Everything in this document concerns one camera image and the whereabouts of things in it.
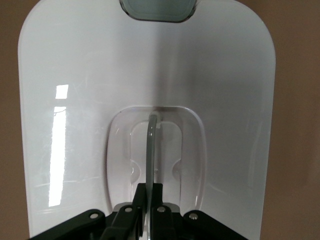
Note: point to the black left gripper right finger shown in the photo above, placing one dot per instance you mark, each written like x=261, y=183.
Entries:
x=162, y=222

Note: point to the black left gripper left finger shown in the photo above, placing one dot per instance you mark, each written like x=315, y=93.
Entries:
x=127, y=220

